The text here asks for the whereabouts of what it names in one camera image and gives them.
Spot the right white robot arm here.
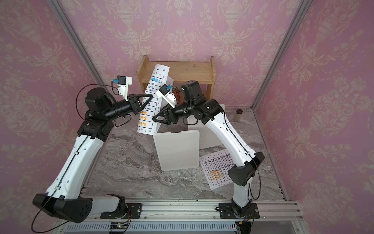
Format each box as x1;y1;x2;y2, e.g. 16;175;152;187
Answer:
153;80;265;218

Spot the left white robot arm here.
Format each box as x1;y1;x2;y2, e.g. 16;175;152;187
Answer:
32;88;153;223

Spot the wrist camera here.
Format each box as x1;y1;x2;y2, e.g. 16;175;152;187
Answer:
156;84;177;108
113;76;132;101

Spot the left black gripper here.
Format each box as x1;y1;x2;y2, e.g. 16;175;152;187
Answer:
104;94;153;122

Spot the wooden two-tier shelf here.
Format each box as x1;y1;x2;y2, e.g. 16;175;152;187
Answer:
136;55;216;99

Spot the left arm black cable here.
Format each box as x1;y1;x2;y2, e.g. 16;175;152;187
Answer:
75;83;120;121

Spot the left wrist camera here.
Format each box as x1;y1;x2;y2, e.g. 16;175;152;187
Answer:
113;76;132;101

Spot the small green circuit board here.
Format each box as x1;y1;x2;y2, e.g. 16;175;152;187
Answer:
109;222;129;231

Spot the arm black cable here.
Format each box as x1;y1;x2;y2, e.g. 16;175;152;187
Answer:
248;157;262;201
75;83;120;121

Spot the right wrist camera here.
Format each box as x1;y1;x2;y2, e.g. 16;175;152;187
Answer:
156;84;177;108

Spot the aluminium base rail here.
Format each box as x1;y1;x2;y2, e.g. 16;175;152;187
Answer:
52;199;308;234

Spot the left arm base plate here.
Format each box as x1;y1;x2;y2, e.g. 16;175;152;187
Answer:
100;203;143;220

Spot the white rack board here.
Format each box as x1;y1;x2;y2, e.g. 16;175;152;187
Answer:
186;121;222;149
153;130;200;172

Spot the small dark-capped spice bottle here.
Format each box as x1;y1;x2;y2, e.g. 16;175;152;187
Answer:
233;109;243;122

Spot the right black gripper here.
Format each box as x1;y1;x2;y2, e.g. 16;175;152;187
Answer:
154;102;198;127

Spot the paper menu sheet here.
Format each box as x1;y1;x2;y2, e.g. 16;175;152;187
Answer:
199;150;235;190
137;64;173;135

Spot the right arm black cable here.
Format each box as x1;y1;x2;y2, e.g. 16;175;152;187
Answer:
248;157;262;201

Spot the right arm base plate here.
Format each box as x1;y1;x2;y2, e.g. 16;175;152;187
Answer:
215;202;260;219

